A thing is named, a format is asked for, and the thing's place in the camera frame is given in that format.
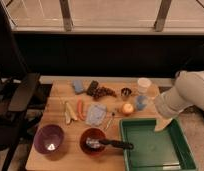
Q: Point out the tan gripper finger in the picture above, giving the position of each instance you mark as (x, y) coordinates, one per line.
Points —
(161, 124)

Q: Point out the black eraser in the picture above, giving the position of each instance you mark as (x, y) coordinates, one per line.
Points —
(92, 87)

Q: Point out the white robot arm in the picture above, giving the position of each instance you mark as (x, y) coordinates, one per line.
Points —
(188, 90)

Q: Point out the blue plastic cup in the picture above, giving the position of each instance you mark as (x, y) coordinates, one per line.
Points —
(141, 102)

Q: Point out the white plastic cup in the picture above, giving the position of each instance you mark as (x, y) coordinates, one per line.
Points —
(143, 85)

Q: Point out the small metal cup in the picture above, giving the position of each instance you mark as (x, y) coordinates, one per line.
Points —
(125, 93)

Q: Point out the green plastic tray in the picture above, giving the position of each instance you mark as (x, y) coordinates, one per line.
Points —
(166, 150)

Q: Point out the apple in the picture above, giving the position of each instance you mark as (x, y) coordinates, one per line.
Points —
(127, 109)

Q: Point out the metal fork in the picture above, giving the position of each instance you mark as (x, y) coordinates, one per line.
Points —
(110, 121)

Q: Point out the blue grey cloth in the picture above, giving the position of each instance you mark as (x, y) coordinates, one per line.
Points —
(96, 114)

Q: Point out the red bowl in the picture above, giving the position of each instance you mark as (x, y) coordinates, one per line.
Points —
(94, 133)

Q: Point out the purple grapes bunch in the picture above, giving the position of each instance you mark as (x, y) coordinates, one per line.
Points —
(103, 91)

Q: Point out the orange carrot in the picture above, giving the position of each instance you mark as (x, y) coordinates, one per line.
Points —
(80, 110)

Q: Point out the wooden table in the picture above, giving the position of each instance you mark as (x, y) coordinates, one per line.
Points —
(69, 156)

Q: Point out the blue sponge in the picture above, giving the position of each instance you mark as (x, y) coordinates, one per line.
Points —
(78, 86)

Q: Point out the purple bowl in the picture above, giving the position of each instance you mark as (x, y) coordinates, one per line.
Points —
(48, 139)

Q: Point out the black office chair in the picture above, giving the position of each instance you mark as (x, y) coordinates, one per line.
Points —
(18, 87)

